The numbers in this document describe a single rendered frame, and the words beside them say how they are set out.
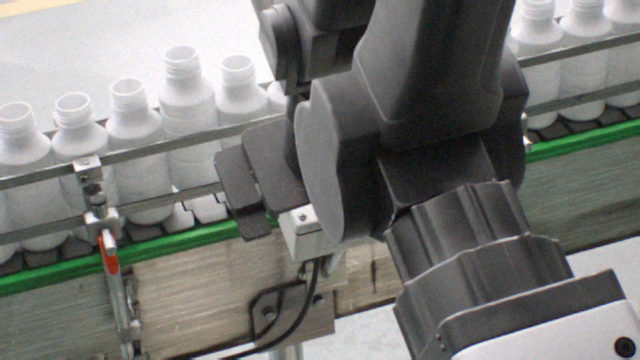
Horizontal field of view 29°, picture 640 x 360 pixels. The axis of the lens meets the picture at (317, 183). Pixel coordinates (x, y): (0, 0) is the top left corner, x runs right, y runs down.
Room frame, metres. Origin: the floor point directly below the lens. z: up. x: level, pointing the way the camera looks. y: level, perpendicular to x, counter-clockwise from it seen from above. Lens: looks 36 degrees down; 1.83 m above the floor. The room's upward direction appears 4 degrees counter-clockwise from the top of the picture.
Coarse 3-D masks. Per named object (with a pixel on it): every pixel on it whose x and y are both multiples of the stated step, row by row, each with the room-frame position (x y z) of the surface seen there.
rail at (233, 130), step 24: (576, 48) 1.22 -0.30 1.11; (600, 48) 1.23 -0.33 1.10; (576, 96) 1.23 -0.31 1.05; (600, 96) 1.23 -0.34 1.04; (96, 120) 1.14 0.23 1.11; (264, 120) 1.12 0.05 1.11; (168, 144) 1.09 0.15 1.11; (192, 144) 1.10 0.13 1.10; (48, 168) 1.05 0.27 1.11; (72, 168) 1.06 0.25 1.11; (192, 192) 1.09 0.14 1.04; (216, 192) 1.10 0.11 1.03; (120, 216) 1.07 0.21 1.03; (0, 240) 1.04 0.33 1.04
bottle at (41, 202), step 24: (0, 120) 1.07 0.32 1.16; (24, 120) 1.07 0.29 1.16; (0, 144) 1.08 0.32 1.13; (24, 144) 1.07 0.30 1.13; (48, 144) 1.09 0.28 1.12; (0, 168) 1.07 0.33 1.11; (24, 168) 1.06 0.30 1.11; (24, 192) 1.06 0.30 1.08; (48, 192) 1.07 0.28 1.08; (24, 216) 1.06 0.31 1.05; (48, 216) 1.06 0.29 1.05; (24, 240) 1.06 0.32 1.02; (48, 240) 1.06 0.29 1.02
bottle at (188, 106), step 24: (168, 48) 1.14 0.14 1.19; (192, 48) 1.14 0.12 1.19; (168, 72) 1.12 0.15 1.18; (192, 72) 1.12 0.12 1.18; (168, 96) 1.11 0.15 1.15; (192, 96) 1.11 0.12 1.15; (168, 120) 1.11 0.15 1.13; (192, 120) 1.10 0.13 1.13; (216, 120) 1.12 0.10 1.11; (216, 144) 1.12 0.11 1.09; (192, 168) 1.10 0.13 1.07
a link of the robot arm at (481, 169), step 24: (432, 144) 0.50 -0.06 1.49; (456, 144) 0.51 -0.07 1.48; (480, 144) 0.51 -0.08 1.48; (384, 168) 0.49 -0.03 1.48; (408, 168) 0.49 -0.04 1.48; (432, 168) 0.49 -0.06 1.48; (456, 168) 0.49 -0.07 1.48; (480, 168) 0.49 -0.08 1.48; (384, 192) 0.49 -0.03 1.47; (408, 192) 0.48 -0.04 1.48; (432, 192) 0.48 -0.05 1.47; (384, 216) 0.49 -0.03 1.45; (384, 240) 0.49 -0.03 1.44
